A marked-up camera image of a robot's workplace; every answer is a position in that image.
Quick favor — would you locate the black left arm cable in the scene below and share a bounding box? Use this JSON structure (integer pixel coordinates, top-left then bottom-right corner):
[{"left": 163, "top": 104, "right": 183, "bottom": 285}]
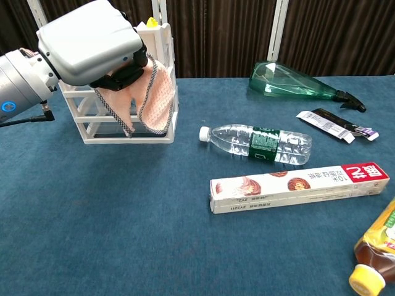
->
[{"left": 0, "top": 101, "right": 56, "bottom": 128}]

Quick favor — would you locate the black toothpaste box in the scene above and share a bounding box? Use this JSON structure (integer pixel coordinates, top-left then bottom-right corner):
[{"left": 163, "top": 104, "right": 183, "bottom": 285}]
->
[{"left": 311, "top": 107, "right": 380, "bottom": 142}]

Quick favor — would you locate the clear water bottle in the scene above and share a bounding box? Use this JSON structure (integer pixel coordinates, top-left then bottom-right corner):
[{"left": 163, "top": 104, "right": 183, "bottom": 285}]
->
[{"left": 199, "top": 124, "right": 313, "bottom": 166}]

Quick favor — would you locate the green spray bottle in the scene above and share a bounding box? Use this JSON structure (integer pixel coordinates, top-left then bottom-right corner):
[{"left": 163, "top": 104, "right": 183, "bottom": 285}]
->
[{"left": 249, "top": 60, "right": 367, "bottom": 113}]

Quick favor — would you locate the beige cloth rag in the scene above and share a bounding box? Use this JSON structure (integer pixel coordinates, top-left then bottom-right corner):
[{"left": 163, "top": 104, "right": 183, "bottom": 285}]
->
[{"left": 94, "top": 54, "right": 174, "bottom": 138}]

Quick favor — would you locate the white frame post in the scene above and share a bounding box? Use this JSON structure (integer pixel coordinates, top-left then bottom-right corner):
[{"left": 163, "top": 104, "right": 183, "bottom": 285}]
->
[
  {"left": 151, "top": 0, "right": 169, "bottom": 28},
  {"left": 267, "top": 0, "right": 293, "bottom": 61},
  {"left": 27, "top": 0, "right": 47, "bottom": 29}
]

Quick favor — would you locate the white toothpaste box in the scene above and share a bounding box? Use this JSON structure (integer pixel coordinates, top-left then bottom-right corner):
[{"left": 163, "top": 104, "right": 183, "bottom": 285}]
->
[{"left": 296, "top": 110, "right": 356, "bottom": 144}]

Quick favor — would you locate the yellow tea bottle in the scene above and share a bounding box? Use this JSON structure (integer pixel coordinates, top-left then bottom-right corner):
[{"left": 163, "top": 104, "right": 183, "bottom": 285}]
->
[{"left": 348, "top": 197, "right": 395, "bottom": 296}]

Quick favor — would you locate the white drawer organizer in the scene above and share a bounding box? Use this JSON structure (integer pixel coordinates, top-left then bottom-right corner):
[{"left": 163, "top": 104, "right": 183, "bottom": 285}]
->
[{"left": 58, "top": 21, "right": 180, "bottom": 146}]

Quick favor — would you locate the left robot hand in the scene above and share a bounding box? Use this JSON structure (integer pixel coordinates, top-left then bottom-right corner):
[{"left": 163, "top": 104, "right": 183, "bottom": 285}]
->
[{"left": 36, "top": 0, "right": 149, "bottom": 92}]

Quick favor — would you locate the dark brown curtain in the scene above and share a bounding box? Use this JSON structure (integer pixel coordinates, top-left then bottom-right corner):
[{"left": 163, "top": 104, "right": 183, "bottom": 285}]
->
[{"left": 0, "top": 0, "right": 395, "bottom": 78}]

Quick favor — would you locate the long baking paper box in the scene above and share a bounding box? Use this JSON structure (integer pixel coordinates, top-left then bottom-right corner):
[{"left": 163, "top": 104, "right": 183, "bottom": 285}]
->
[{"left": 210, "top": 162, "right": 391, "bottom": 215}]

